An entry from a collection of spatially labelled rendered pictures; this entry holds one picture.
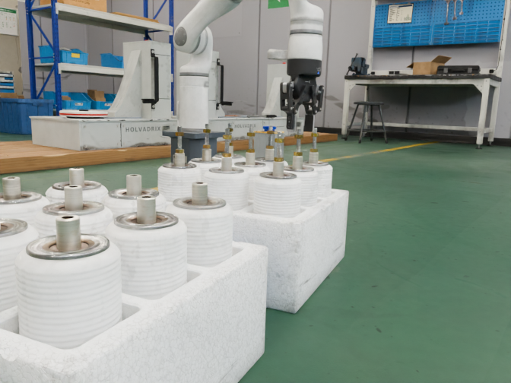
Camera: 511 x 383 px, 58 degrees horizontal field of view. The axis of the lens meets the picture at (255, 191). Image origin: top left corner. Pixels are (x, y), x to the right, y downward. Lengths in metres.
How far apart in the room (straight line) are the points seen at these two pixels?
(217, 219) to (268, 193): 0.29
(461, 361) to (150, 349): 0.53
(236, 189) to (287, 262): 0.19
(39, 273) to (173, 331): 0.16
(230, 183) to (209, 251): 0.33
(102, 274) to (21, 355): 0.09
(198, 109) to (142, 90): 2.02
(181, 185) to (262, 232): 0.22
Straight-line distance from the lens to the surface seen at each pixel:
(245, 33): 7.68
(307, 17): 1.02
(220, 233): 0.64
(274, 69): 4.93
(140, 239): 0.53
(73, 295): 0.45
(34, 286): 0.46
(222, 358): 0.65
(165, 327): 0.51
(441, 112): 6.22
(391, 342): 0.86
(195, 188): 0.65
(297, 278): 0.89
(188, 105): 1.46
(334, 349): 0.82
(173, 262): 0.55
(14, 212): 0.69
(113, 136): 3.12
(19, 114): 5.42
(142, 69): 3.47
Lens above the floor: 0.39
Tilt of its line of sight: 11 degrees down
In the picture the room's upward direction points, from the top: 2 degrees clockwise
